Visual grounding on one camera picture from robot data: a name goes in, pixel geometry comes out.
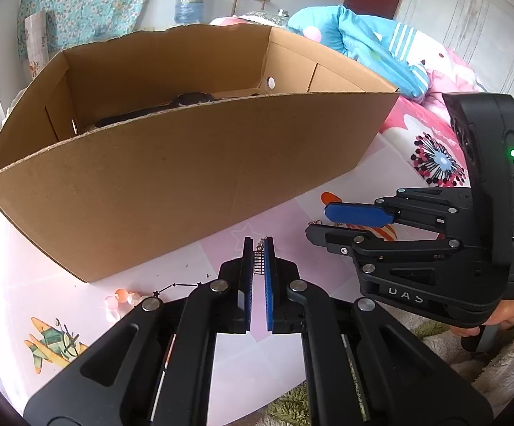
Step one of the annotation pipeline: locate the rolled floral paper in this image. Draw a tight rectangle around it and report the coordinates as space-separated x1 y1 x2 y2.
24 11 49 78

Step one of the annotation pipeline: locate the orange pink bead bracelet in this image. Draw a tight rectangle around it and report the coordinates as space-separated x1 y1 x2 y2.
105 288 146 309

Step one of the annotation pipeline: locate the pink floral bedsheet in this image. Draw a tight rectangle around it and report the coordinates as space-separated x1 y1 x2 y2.
380 48 483 187

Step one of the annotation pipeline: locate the right hand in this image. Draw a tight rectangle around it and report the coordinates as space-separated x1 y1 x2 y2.
449 300 514 338

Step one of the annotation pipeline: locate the brown cardboard box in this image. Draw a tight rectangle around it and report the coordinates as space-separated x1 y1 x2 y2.
0 24 399 282

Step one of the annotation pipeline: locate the green fluffy cloth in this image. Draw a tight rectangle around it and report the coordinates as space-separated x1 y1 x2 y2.
260 316 458 425

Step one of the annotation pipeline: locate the white fluffy blanket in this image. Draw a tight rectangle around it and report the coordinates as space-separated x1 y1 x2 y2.
416 318 514 409

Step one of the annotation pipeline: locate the pink strap smart watch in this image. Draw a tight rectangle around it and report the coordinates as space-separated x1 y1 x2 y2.
94 92 215 128

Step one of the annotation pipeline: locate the blue water bottle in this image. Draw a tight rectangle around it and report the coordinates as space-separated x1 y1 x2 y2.
173 0 205 25

